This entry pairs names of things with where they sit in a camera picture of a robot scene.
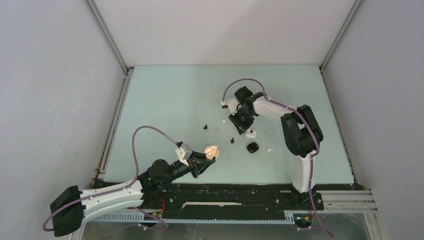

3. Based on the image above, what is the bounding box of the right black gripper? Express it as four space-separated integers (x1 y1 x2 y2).
229 107 255 135

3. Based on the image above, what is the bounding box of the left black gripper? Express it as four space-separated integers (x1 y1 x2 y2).
161 149 215 185

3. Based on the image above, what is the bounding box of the beige earbud charging case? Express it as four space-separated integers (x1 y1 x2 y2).
204 145 220 160

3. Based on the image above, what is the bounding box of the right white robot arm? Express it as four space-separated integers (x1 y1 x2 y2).
221 86 324 209

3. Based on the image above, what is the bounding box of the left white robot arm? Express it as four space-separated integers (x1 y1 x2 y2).
50 145 220 237

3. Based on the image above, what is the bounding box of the white earbud charging case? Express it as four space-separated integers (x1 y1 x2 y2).
245 128 257 139

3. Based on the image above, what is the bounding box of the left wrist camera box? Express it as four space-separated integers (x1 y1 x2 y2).
175 141 193 166

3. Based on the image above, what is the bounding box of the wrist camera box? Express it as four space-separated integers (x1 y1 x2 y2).
175 141 193 166
221 98 239 116

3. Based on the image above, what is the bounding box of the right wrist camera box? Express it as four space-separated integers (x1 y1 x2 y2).
221 98 239 116

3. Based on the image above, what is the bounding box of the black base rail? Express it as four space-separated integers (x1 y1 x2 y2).
92 181 324 222

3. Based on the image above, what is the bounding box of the left aluminium frame post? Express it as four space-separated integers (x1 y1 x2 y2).
84 0 132 180

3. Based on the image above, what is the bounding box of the aluminium frame post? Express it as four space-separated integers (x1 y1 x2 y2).
84 0 132 180
319 0 366 167

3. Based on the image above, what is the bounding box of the grey slotted cable duct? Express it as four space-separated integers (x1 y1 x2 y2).
87 211 296 225

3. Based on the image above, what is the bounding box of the right aluminium frame post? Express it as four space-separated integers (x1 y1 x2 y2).
319 0 366 167

